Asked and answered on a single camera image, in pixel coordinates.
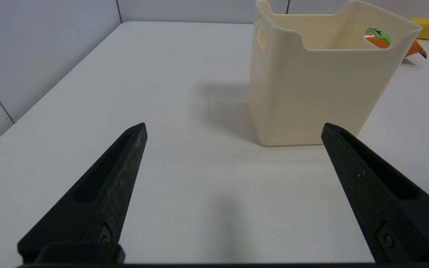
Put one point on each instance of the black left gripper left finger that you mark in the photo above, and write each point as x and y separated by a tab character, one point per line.
102	201

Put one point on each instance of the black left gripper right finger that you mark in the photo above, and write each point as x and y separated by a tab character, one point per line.
382	201

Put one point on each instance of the cream plastic storage box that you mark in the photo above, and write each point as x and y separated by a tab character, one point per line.
304	96

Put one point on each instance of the orange snack bag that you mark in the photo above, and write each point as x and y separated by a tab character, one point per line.
378	38

